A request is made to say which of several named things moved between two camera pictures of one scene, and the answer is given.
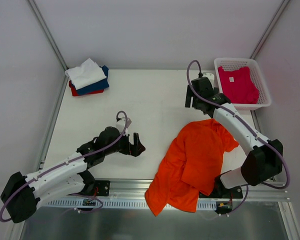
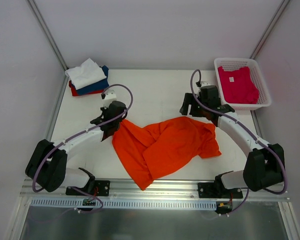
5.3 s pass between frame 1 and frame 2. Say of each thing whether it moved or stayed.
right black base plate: stayed
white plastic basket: stayed
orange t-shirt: moved
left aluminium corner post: stayed
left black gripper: moved
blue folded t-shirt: stayed
